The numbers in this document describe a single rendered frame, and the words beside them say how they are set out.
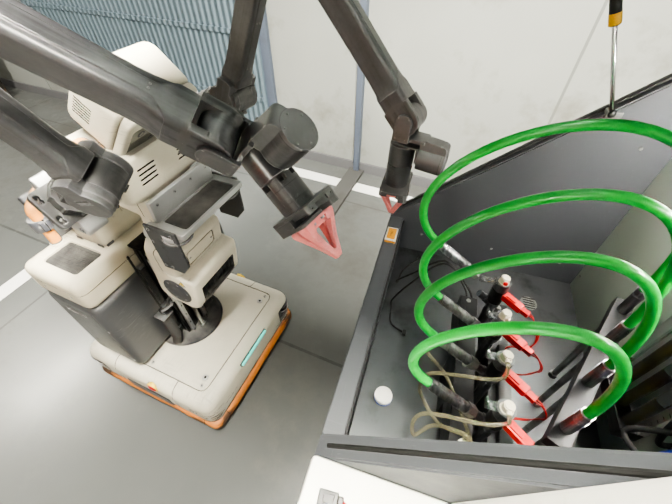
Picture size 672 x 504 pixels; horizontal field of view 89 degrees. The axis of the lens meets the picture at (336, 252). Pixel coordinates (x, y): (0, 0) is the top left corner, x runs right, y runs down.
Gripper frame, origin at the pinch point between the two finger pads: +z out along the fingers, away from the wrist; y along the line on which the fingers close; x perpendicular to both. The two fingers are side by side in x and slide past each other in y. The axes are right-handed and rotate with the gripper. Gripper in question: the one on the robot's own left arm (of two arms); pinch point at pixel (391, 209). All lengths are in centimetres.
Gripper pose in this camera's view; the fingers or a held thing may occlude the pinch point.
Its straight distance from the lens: 91.4
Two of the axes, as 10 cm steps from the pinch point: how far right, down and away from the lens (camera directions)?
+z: -0.2, 6.7, 7.4
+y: 3.1, -7.0, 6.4
